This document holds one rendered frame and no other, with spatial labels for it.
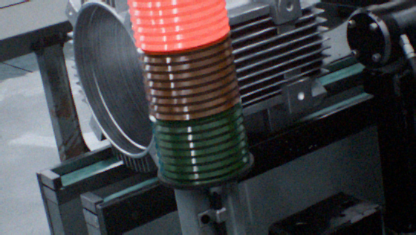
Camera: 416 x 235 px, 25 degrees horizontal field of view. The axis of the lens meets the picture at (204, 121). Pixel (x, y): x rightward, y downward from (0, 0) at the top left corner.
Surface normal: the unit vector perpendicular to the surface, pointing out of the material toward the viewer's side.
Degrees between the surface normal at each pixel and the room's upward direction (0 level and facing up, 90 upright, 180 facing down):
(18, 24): 57
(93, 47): 103
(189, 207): 90
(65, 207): 90
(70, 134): 90
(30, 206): 0
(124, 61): 84
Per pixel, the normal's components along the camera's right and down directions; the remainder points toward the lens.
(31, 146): -0.16, -0.93
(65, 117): 0.55, 0.18
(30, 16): 0.38, -0.35
